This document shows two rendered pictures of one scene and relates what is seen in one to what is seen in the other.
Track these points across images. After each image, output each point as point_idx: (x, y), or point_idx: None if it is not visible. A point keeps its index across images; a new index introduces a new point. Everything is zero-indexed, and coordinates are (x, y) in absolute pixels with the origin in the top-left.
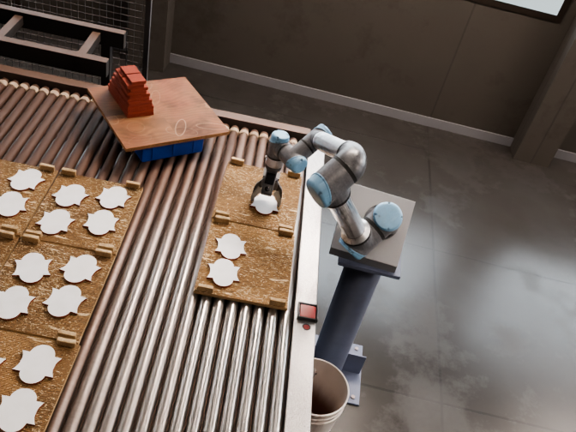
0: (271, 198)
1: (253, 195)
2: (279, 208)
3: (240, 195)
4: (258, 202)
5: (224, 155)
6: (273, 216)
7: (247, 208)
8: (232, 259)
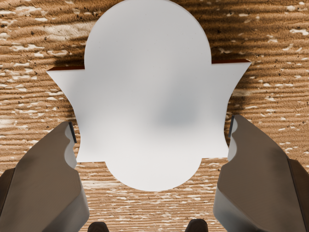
0: (127, 165)
1: (264, 138)
2: (60, 112)
3: (294, 141)
4: (195, 107)
5: None
6: (70, 17)
7: (263, 33)
8: None
